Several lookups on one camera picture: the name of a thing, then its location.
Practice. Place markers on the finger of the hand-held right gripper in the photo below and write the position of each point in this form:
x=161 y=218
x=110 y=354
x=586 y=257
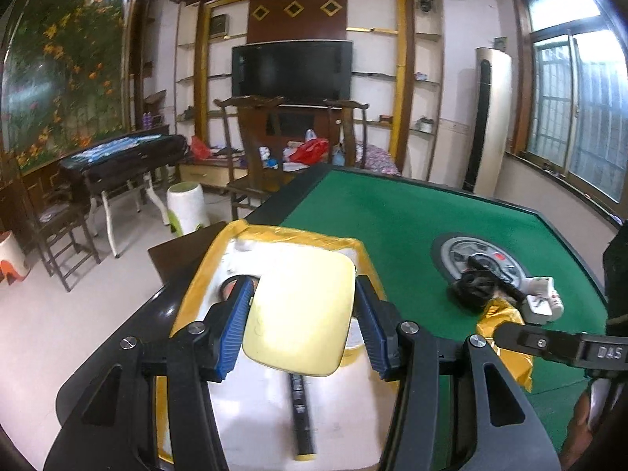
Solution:
x=539 y=346

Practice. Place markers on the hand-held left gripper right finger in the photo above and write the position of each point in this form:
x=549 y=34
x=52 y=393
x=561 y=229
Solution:
x=375 y=333

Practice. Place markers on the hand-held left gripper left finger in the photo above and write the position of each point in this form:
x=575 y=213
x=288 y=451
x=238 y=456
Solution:
x=235 y=333

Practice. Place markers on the pale yellow case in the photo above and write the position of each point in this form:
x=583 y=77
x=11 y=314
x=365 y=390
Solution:
x=299 y=314

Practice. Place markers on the white box with yellow rim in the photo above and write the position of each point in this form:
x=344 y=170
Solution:
x=265 y=417

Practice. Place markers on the black marker with yellow ends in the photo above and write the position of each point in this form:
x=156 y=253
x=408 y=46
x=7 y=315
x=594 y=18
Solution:
x=300 y=417

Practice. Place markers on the person's right hand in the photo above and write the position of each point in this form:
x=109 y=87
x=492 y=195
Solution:
x=579 y=436

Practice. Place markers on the white power adapter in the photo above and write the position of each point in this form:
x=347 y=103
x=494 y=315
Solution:
x=537 y=315

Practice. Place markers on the yellow snack packet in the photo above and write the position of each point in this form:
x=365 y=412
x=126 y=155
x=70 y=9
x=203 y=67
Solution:
x=512 y=370

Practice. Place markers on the small red black object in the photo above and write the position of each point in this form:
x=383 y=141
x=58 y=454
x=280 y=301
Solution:
x=230 y=287

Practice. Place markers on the white bottle with red label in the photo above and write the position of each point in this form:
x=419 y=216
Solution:
x=542 y=285

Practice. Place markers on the black metal hand tool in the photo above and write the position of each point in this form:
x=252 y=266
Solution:
x=473 y=287

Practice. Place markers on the round grey table control panel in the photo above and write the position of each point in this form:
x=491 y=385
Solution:
x=461 y=250

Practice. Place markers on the white green stool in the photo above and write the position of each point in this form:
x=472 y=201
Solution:
x=186 y=206

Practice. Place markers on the low wooden cabinet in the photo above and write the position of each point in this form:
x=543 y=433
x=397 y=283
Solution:
x=206 y=176

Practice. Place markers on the floral cloth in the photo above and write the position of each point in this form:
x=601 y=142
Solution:
x=378 y=159

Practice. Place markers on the red plastic bag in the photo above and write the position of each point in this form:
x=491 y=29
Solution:
x=309 y=151
x=200 y=148

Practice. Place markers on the barred window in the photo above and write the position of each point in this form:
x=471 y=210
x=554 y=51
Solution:
x=574 y=103

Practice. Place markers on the dark wooden side chair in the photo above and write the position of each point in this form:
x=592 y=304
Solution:
x=59 y=225

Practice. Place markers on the black folding table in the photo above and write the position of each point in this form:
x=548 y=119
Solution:
x=122 y=154

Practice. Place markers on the standing air conditioner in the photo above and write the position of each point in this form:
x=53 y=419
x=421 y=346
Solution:
x=488 y=117

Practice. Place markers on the white orange stool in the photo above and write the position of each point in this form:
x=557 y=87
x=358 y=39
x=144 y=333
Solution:
x=12 y=257

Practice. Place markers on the black television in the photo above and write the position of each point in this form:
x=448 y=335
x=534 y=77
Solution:
x=292 y=71

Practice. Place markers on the flower wall mural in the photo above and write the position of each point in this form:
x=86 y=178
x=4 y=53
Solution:
x=59 y=73

